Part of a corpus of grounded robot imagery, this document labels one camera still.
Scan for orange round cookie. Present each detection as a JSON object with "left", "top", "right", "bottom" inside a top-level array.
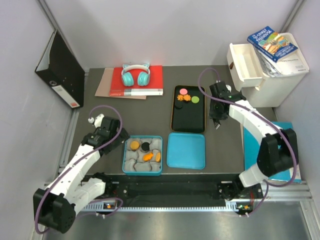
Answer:
[
  {"left": 155, "top": 152, "right": 161, "bottom": 163},
  {"left": 129, "top": 141, "right": 140, "bottom": 151}
]

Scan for black round cookie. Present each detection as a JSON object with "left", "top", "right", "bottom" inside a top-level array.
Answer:
[
  {"left": 174, "top": 101, "right": 184, "bottom": 110},
  {"left": 141, "top": 142, "right": 150, "bottom": 152}
]

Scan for teal tin lid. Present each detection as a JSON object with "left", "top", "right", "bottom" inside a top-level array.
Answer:
[{"left": 166, "top": 132, "right": 206, "bottom": 170}]

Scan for orange fish cookie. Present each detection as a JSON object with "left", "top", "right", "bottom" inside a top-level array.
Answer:
[{"left": 142, "top": 152, "right": 154, "bottom": 162}]

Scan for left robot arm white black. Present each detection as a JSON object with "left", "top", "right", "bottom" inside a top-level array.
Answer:
[{"left": 33, "top": 114, "right": 130, "bottom": 234}]

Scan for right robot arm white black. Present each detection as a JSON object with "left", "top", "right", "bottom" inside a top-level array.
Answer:
[{"left": 209, "top": 81, "right": 299, "bottom": 198}]

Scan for green round cookie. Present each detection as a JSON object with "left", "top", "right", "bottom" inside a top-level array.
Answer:
[{"left": 191, "top": 96, "right": 200, "bottom": 104}]

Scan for black cookie tray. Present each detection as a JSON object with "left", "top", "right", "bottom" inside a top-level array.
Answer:
[{"left": 171, "top": 85, "right": 206, "bottom": 134}]

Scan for orange flower cookie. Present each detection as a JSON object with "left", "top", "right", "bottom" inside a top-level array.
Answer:
[
  {"left": 177, "top": 94, "right": 185, "bottom": 101},
  {"left": 183, "top": 94, "right": 192, "bottom": 102}
]

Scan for brown cardboard folder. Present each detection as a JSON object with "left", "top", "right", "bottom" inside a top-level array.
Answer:
[{"left": 94, "top": 68, "right": 147, "bottom": 100}]

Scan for pink round cookie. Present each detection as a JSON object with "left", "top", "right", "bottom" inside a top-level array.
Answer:
[{"left": 179, "top": 88, "right": 188, "bottom": 96}]

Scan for blue folder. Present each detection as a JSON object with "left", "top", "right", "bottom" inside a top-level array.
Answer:
[{"left": 243, "top": 121, "right": 302, "bottom": 183}]

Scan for teal cookie tin box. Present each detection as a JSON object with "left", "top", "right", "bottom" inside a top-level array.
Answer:
[{"left": 122, "top": 135, "right": 163, "bottom": 176}]

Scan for white drawer unit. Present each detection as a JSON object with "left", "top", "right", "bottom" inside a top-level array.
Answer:
[{"left": 226, "top": 43, "right": 310, "bottom": 108}]

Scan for red book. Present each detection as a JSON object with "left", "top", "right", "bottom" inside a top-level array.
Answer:
[{"left": 109, "top": 63, "right": 164, "bottom": 97}]

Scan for teal cat ear headphones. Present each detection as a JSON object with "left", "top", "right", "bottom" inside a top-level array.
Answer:
[{"left": 121, "top": 63, "right": 151, "bottom": 87}]

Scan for blue paperback book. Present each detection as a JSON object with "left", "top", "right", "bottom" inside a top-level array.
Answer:
[{"left": 247, "top": 26, "right": 298, "bottom": 63}]

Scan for white booklet stack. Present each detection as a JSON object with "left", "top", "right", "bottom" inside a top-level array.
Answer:
[{"left": 255, "top": 49, "right": 309, "bottom": 78}]

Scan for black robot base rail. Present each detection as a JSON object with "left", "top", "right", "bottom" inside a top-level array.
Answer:
[{"left": 94, "top": 173, "right": 263, "bottom": 208}]

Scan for black ring binder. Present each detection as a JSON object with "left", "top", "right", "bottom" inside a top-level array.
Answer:
[{"left": 34, "top": 31, "right": 85, "bottom": 109}]

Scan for grey cable duct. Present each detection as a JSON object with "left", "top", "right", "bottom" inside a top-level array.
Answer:
[{"left": 82, "top": 201, "right": 252, "bottom": 213}]

